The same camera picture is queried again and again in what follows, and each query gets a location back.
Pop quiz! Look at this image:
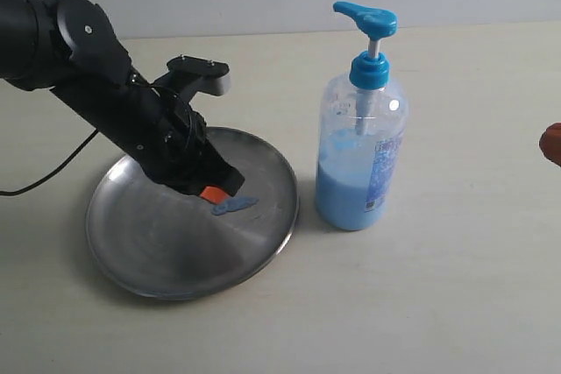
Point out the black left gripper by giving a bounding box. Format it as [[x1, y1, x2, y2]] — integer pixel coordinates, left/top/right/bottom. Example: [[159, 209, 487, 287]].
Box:
[[131, 84, 245, 204]]

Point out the blue soap pump bottle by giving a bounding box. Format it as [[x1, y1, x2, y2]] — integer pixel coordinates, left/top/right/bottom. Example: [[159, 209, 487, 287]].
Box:
[[315, 1, 408, 231]]

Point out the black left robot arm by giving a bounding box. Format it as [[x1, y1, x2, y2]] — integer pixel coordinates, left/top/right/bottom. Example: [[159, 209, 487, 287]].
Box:
[[1, 0, 245, 201]]

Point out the blue soap blob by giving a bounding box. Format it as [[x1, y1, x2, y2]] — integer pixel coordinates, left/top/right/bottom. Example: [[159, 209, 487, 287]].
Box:
[[211, 196, 259, 216]]

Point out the round stainless steel plate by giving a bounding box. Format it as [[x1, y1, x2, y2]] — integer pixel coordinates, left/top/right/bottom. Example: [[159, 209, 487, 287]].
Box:
[[85, 127, 299, 300]]

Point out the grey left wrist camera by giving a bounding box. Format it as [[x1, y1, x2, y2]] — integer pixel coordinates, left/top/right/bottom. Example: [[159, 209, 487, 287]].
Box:
[[152, 55, 231, 102]]

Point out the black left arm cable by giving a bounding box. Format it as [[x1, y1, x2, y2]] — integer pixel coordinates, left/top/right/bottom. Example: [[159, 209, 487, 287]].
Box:
[[0, 0, 100, 196]]

